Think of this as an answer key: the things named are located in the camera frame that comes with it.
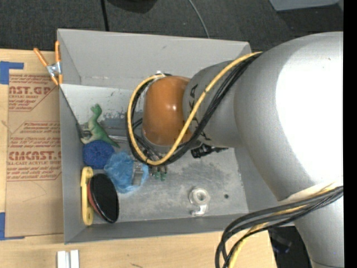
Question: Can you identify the light blue crumpled plastic bag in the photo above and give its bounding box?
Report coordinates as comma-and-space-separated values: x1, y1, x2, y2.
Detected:
104, 151, 150, 194

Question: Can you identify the grey metal bin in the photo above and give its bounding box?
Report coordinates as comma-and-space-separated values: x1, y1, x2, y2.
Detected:
56, 28, 279, 245

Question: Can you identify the black disc with red rim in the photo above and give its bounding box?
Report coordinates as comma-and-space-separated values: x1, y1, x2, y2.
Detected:
86, 173, 120, 224

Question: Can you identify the dark blue round sponge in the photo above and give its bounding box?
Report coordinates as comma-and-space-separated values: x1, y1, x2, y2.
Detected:
82, 140, 115, 170

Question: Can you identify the yellow flat plastic piece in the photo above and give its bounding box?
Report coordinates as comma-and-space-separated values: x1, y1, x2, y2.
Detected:
80, 166, 94, 226

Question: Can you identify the green toy dinosaur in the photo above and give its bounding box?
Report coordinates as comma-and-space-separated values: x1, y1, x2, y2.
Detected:
79, 103, 121, 149

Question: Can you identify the brown cardboard board, red print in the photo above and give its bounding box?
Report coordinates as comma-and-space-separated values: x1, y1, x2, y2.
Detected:
0, 48, 65, 241

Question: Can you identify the black cylinder on white bracket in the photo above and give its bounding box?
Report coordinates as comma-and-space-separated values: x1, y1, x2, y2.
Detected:
191, 145, 229, 159

